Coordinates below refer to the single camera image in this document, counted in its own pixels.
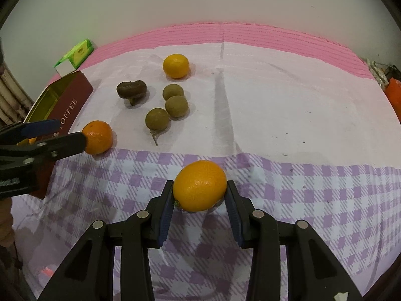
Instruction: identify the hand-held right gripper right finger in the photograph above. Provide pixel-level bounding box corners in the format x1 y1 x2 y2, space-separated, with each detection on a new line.
225 180 364 301

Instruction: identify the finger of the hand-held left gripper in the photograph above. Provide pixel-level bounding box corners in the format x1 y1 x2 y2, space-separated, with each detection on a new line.
0 132 86 176
0 119 61 147

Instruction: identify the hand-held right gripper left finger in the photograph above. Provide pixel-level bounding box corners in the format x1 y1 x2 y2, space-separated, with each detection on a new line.
38 180 175 301

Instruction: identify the orange mandarin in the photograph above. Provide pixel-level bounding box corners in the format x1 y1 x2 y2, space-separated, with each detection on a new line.
81 120 113 155

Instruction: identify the oval orange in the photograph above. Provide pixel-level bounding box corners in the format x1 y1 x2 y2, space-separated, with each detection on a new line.
173 160 228 213

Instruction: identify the gold and red tin box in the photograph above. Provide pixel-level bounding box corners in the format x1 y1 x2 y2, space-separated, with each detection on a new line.
23 70 94 199

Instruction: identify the dark brown lumpy fruit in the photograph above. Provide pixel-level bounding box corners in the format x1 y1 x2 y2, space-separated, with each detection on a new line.
117 81 148 106

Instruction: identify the brown longan with stem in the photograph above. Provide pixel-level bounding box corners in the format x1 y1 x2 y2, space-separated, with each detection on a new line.
145 108 170 146

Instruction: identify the small yellow orange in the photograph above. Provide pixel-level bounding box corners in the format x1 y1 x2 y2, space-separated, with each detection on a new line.
162 53 190 79

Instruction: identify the person's left forearm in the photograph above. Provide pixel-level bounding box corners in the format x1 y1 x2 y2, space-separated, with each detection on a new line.
0 199 15 248

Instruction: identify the beige ribbed column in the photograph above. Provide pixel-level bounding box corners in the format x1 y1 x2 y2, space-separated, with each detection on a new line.
0 66 35 126

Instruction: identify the green tissue box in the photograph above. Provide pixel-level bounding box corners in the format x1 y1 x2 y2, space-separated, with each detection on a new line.
54 38 95 77

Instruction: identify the pink checked tablecloth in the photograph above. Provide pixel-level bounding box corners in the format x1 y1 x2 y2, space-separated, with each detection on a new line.
9 22 398 301

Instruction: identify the orange plastic bag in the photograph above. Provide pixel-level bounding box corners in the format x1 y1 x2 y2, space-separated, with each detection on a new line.
385 78 401 116

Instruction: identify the crumpled white packaging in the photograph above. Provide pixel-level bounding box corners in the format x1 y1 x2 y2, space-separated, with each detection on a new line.
360 58 389 85

